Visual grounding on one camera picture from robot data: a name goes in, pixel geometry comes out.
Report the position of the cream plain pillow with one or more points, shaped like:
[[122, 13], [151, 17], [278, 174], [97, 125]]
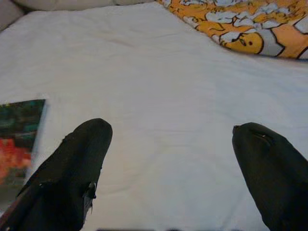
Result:
[[65, 3], [134, 1]]

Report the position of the yellow cartoon print blanket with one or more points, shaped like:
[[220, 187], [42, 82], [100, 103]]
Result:
[[240, 24]]

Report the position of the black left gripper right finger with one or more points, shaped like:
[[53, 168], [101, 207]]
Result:
[[276, 178]]

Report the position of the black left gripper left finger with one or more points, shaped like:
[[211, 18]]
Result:
[[62, 178]]

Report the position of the white quilted mattress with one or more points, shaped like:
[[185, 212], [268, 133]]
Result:
[[154, 84]]

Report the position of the dark cover book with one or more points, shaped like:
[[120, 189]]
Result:
[[16, 134]]

